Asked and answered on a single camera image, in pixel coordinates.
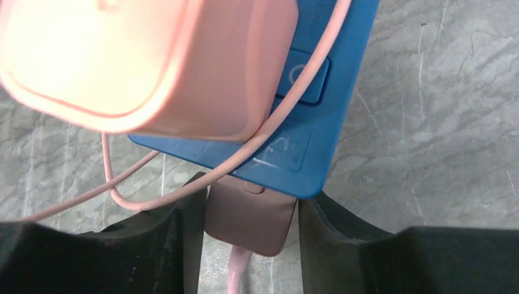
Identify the thin pink charging cable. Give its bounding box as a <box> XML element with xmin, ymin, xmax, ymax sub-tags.
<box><xmin>20</xmin><ymin>0</ymin><xmax>353</xmax><ymax>222</ymax></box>

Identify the blue cube adapter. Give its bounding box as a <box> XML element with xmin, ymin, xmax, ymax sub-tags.
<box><xmin>129</xmin><ymin>0</ymin><xmax>379</xmax><ymax>199</ymax></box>

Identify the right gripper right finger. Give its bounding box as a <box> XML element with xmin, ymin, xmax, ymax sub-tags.
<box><xmin>298</xmin><ymin>193</ymin><xmax>518</xmax><ymax>293</ymax></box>

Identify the pink power strip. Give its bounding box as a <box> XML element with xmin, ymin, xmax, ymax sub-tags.
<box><xmin>204</xmin><ymin>176</ymin><xmax>297</xmax><ymax>257</ymax></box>

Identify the small pink charger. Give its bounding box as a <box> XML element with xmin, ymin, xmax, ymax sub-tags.
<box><xmin>1</xmin><ymin>0</ymin><xmax>299</xmax><ymax>142</ymax></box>

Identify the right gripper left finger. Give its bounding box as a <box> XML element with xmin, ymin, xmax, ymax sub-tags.
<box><xmin>1</xmin><ymin>189</ymin><xmax>207</xmax><ymax>293</ymax></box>

